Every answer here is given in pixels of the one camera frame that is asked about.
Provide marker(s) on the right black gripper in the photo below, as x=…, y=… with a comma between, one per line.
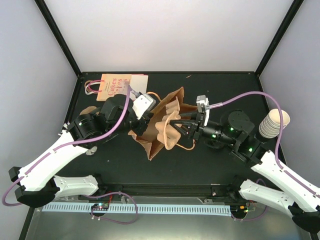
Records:
x=195, y=133

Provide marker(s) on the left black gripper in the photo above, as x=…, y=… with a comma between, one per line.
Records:
x=145, y=114

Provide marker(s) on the brown pulp cup carrier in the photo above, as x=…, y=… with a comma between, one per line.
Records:
x=167, y=135
x=87, y=110

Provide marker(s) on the brown paper bag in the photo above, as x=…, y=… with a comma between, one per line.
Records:
x=148, y=139

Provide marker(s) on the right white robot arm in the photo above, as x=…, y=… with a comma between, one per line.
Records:
x=295, y=197

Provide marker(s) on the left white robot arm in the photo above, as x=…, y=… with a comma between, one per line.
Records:
x=38, y=183

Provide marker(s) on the printed orange paper bag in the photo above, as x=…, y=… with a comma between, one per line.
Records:
x=111, y=84

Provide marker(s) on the stack of white paper cups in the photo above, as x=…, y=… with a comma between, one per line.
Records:
x=270, y=126

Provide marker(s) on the perforated white metal rail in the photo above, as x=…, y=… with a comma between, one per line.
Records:
x=129, y=208

